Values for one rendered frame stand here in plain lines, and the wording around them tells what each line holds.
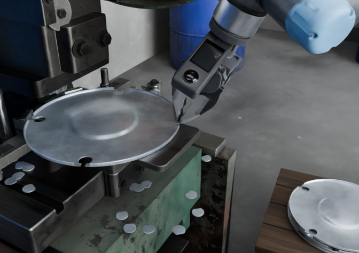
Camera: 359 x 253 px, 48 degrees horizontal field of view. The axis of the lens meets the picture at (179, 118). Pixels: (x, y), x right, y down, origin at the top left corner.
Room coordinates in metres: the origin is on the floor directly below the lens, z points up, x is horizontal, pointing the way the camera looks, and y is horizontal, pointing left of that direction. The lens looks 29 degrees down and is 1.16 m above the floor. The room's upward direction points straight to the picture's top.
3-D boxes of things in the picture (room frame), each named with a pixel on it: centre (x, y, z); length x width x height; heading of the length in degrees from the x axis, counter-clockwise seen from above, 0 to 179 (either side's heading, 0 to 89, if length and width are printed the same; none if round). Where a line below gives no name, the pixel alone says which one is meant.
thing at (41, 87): (0.73, 0.26, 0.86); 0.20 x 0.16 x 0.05; 151
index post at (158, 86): (0.82, 0.06, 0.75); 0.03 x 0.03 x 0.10; 61
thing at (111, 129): (0.66, 0.14, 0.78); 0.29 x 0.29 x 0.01
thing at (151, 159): (0.64, 0.10, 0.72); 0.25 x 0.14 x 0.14; 61
